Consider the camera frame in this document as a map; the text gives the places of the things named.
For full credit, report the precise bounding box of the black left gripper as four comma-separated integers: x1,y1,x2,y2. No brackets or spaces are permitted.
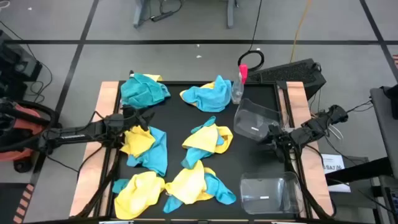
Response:
121,105,155,132

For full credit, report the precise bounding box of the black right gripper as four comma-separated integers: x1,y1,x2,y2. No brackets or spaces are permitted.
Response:
257,123,295,163

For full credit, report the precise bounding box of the teal microfiber towel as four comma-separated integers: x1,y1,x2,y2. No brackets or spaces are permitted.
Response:
120,73,172,110
112,178,131,194
180,115,225,170

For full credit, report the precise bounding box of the light blue microfiber towel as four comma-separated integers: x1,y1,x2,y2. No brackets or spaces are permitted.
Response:
180,75,233,113
162,172,237,214
126,126,169,177

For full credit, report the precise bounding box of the clear plastic basket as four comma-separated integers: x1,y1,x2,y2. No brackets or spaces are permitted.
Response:
238,170,305,216
233,98,282,142

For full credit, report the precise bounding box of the yellow fluffy microfiber towel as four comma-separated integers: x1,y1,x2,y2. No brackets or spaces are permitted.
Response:
195,167,216,202

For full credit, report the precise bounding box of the yellow waffle microfiber towel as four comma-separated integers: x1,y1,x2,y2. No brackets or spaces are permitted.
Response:
164,159,208,205

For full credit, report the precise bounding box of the white paper sheet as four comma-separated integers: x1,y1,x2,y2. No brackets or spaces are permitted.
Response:
321,153,351,194

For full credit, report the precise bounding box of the clear spray bottle red trigger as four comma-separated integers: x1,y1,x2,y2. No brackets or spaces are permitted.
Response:
231,63,249,105

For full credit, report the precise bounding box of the black computer case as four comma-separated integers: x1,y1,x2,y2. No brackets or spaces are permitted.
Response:
247,58,327,101

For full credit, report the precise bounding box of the black desk crossbar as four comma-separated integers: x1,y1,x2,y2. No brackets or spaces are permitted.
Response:
325,156,395,185

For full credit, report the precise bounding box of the grey desk leg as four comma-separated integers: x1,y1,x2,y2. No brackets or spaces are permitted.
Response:
226,0,235,29
132,0,147,29

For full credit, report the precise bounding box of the black power strip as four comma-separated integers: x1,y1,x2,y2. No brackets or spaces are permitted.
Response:
150,10,174,23

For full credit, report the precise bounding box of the grey side table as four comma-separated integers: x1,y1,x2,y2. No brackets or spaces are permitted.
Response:
369,86,398,180

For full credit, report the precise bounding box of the orange vacuum cleaner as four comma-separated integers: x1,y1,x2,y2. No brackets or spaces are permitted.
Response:
0,96,63,174

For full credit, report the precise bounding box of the black object on side table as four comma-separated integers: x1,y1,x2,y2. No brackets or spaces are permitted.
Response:
382,84,398,119

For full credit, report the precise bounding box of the black equipment box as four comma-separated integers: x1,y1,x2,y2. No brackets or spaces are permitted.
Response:
0,30,44,101

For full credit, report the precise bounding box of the black orange striped floor mat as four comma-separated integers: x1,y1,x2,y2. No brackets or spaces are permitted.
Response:
0,182,35,224

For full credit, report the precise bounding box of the black cable sleeve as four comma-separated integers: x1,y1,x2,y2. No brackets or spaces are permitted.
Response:
74,146,123,219
287,149,336,220

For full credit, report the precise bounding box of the black vacuum hose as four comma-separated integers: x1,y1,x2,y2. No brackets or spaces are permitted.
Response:
0,98,60,154

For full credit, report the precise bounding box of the black cable with coil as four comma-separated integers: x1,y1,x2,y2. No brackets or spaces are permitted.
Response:
237,0,266,72

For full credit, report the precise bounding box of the yellow hanging cable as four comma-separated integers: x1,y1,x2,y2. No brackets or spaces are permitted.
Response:
289,0,312,63

